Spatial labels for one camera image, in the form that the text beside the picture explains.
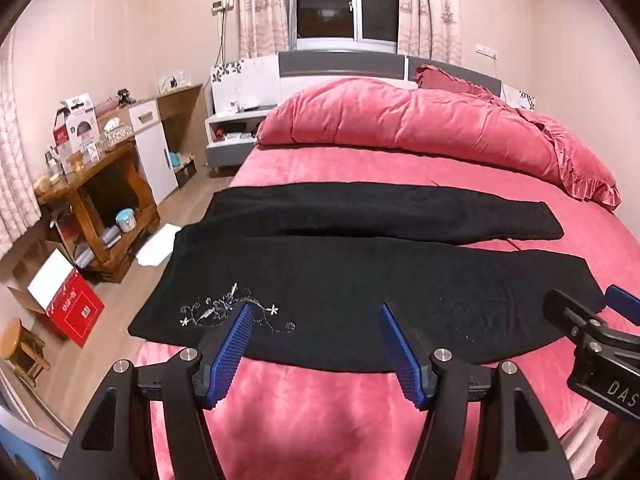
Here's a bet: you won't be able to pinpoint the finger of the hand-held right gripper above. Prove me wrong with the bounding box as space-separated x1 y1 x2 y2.
603 285 640 326
543 289 608 348

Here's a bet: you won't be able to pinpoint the white paper sheet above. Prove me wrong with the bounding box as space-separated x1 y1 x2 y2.
136 224 183 267

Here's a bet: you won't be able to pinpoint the grey headboard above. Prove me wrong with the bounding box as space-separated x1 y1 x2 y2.
277 50 503 96

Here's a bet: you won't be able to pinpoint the red and white carton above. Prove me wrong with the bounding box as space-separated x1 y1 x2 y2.
52 93 98 157

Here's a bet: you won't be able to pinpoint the pink duvet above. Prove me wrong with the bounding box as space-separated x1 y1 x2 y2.
256 77 623 211

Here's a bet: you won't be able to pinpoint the blue plastic chair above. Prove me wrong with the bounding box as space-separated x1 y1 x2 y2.
0 425 57 480

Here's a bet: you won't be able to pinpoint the wooden desk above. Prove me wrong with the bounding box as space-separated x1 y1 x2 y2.
155 84 211 181

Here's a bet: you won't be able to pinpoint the window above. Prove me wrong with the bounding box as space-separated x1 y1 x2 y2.
290 0 401 53

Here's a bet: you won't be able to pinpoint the black pants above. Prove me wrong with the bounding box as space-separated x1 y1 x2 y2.
127 182 606 373

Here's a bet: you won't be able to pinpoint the small wooden stool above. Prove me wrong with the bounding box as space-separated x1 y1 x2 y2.
0 317 51 388

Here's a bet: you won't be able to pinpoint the wooden side table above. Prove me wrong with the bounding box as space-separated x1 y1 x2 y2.
35 137 161 283

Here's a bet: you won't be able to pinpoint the pink ruffled pillow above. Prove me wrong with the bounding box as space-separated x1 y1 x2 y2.
415 63 501 96

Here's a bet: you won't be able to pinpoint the white cabinet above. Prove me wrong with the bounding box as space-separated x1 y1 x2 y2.
127 99 181 206

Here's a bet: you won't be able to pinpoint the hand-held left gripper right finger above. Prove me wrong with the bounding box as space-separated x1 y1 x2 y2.
380 302 573 480

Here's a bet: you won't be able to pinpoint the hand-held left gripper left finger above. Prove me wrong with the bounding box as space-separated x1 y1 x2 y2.
57 302 257 480

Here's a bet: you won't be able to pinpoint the red cardboard box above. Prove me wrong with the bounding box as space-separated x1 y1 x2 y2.
7 247 106 348

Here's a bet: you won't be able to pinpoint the bed with pink sheet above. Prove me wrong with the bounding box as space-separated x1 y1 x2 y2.
135 147 640 480

